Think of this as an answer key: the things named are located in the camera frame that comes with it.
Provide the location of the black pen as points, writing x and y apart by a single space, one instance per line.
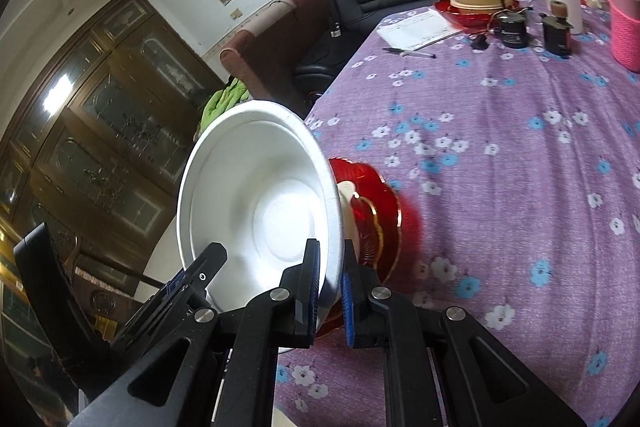
407 53

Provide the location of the red plate under bowl stack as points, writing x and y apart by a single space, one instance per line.
450 14

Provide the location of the small black plug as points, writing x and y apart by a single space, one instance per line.
481 43

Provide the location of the pink knitted cup holder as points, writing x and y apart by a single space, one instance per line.
625 32

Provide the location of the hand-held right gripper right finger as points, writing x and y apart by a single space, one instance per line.
348 307

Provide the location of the dark wooden glass cabinet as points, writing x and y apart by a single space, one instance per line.
100 127

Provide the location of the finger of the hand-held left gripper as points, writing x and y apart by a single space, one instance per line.
185 287

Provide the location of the purple floral tablecloth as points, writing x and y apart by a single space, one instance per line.
475 187

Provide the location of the black box device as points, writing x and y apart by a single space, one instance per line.
557 34

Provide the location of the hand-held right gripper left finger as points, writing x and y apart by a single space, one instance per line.
314 292

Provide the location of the green cloth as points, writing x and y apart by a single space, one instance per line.
222 102

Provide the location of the black cylindrical device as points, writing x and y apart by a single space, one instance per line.
512 29

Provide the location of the red gold-rimmed plate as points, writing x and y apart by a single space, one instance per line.
390 202
367 227

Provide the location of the brown armchair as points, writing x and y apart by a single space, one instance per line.
270 37

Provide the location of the white paper sheets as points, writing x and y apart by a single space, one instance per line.
417 29

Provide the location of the small white foam bowl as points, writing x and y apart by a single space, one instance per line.
260 202

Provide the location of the wall socket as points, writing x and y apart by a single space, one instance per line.
236 14

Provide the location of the white plastic cup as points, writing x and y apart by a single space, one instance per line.
562 2

